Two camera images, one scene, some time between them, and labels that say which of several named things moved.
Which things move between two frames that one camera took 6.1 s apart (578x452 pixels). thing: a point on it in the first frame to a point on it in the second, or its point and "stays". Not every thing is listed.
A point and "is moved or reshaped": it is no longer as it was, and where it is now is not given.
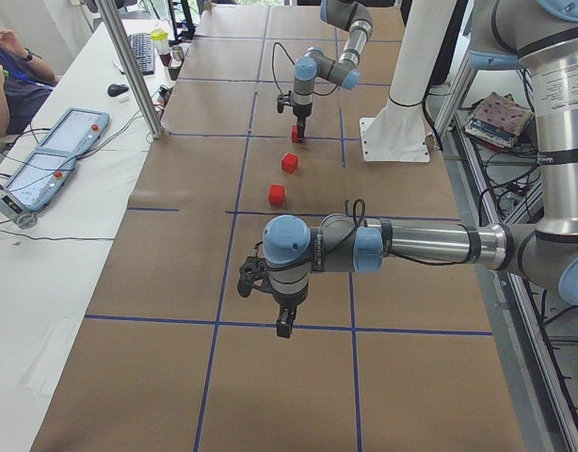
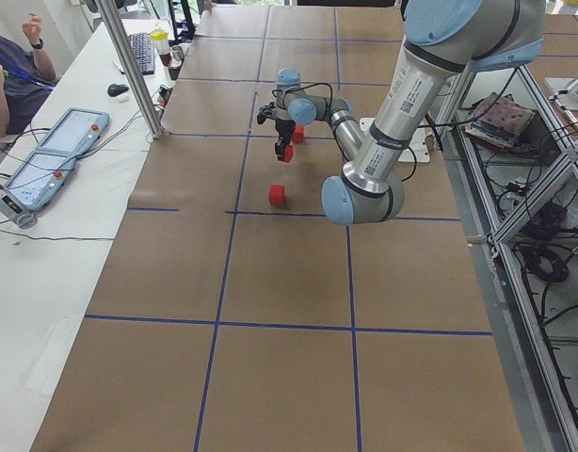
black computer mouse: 116,89 stays
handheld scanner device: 11,210 stays
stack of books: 497,120 stays
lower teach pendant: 40,178 stays
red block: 276,193 stays
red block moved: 294,134 stays
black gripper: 253,272 to 264,112
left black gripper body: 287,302 to 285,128
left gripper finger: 284,322 to 280,146
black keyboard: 143,47 stays
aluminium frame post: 114,23 stays
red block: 289,162 is moved or reshaped
